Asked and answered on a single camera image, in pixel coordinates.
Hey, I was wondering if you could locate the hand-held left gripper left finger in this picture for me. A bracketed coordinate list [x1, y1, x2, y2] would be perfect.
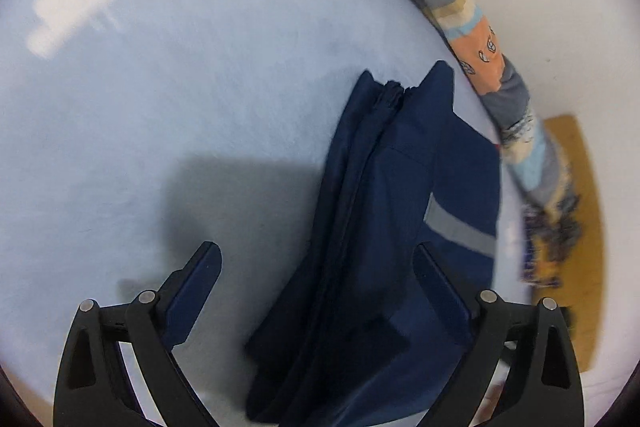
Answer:
[52, 241, 222, 427]

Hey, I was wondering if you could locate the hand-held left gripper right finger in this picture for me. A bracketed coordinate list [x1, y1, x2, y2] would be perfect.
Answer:
[414, 243, 585, 427]

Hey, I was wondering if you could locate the light blue cloud blanket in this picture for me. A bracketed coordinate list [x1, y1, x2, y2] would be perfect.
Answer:
[0, 0, 531, 427]

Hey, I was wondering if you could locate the brown wooden board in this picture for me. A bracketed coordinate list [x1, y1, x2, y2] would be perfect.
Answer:
[530, 114, 606, 373]

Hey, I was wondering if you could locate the navy blue jacket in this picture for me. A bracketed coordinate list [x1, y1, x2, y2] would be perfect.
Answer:
[244, 59, 502, 425]

